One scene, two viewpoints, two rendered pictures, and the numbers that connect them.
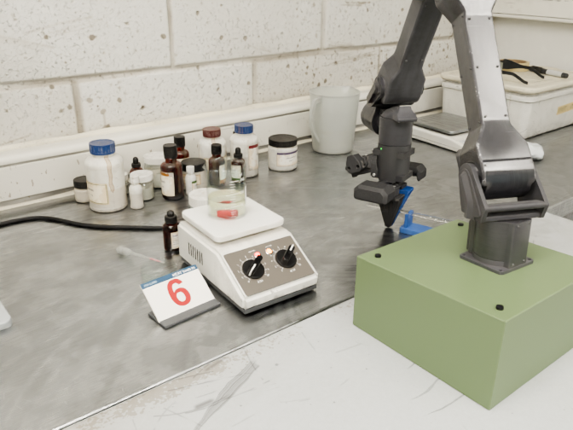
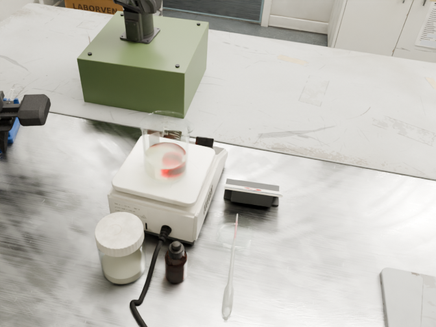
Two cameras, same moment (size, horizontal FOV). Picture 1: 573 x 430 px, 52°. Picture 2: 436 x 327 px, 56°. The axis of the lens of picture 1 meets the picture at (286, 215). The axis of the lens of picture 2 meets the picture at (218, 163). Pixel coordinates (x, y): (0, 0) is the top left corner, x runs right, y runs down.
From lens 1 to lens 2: 1.16 m
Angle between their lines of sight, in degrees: 102
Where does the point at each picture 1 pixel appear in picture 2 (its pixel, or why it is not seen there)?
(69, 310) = (329, 254)
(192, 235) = (205, 193)
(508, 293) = (179, 25)
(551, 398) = not seen: hidden behind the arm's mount
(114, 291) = (279, 251)
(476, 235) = (146, 23)
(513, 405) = not seen: hidden behind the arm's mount
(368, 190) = (45, 104)
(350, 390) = (238, 102)
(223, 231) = (202, 152)
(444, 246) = (137, 50)
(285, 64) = not seen: outside the picture
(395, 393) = (224, 90)
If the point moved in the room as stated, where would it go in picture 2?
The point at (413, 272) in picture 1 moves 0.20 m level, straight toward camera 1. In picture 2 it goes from (185, 51) to (272, 37)
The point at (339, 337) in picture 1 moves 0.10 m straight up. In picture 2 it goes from (202, 119) to (204, 74)
